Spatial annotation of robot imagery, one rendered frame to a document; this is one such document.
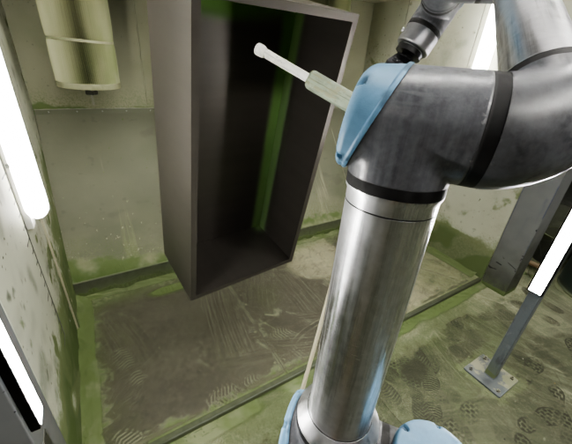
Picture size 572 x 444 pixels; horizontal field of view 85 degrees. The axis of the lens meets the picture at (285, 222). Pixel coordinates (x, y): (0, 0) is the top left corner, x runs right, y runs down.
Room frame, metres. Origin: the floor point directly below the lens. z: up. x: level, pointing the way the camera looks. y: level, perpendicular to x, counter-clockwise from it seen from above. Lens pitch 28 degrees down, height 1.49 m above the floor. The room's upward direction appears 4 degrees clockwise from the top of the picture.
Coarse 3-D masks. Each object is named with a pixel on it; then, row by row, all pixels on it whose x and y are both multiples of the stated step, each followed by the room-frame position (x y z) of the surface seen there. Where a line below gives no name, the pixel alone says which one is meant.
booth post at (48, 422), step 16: (0, 304) 0.55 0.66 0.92; (0, 384) 0.40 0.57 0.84; (32, 384) 0.52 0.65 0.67; (0, 400) 0.39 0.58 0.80; (0, 416) 0.39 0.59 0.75; (16, 416) 0.40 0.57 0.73; (48, 416) 0.52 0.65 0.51; (0, 432) 0.38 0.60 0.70; (16, 432) 0.39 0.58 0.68; (48, 432) 0.48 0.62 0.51
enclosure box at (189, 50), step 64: (192, 0) 0.92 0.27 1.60; (256, 0) 1.03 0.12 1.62; (192, 64) 0.94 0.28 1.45; (256, 64) 1.49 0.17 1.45; (320, 64) 1.42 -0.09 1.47; (192, 128) 0.97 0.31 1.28; (256, 128) 1.56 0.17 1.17; (320, 128) 1.39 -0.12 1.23; (192, 192) 1.01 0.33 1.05; (256, 192) 1.66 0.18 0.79; (192, 256) 1.06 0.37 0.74; (256, 256) 1.46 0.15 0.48
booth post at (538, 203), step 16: (560, 176) 1.90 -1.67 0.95; (528, 192) 2.00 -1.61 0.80; (544, 192) 1.94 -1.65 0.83; (560, 192) 1.92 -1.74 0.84; (528, 208) 1.97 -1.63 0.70; (544, 208) 1.90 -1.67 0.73; (512, 224) 2.01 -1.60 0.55; (528, 224) 1.94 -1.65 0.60; (544, 224) 1.93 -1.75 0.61; (512, 240) 1.97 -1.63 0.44; (528, 240) 1.90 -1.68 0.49; (496, 256) 2.01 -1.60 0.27; (512, 256) 1.94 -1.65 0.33; (528, 256) 1.94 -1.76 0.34; (496, 272) 1.98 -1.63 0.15; (512, 272) 1.90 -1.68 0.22; (496, 288) 1.94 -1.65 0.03; (512, 288) 1.95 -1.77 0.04
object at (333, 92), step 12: (264, 48) 0.99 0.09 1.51; (276, 60) 0.97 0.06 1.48; (300, 72) 0.94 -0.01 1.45; (312, 72) 0.92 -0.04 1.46; (312, 84) 0.91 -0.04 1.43; (324, 84) 0.90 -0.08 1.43; (336, 84) 0.90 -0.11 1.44; (324, 96) 0.90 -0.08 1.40; (336, 96) 0.89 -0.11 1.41; (348, 96) 0.88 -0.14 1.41
